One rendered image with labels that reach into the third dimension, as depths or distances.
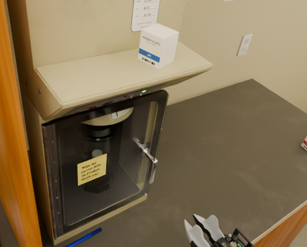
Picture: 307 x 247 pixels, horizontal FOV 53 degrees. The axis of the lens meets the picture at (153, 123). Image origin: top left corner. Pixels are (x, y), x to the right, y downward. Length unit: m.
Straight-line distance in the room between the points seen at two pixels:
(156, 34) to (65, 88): 0.19
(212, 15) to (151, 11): 0.84
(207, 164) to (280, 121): 0.53
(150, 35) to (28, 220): 0.42
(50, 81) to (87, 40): 0.11
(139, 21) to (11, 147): 0.32
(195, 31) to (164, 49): 0.85
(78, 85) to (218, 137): 0.95
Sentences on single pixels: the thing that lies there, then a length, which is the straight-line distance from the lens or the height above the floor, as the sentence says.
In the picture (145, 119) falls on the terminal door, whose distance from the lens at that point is 0.76.
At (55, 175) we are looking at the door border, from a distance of 0.73.
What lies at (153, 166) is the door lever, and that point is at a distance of 0.83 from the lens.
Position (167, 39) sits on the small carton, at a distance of 0.57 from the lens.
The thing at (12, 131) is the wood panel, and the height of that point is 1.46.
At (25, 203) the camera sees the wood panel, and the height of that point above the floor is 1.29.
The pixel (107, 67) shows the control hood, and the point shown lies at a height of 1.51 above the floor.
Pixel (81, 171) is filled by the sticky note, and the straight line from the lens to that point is 0.76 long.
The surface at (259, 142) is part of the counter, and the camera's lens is 1.44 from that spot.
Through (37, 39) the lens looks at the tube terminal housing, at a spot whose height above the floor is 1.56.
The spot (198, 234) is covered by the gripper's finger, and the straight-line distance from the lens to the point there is 0.75.
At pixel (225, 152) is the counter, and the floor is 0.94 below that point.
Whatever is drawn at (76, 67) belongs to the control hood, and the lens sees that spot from 0.56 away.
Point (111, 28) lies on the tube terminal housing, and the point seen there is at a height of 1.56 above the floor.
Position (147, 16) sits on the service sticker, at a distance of 0.63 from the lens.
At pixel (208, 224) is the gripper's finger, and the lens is 0.79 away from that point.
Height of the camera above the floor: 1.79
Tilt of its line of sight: 38 degrees down
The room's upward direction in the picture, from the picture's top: 10 degrees clockwise
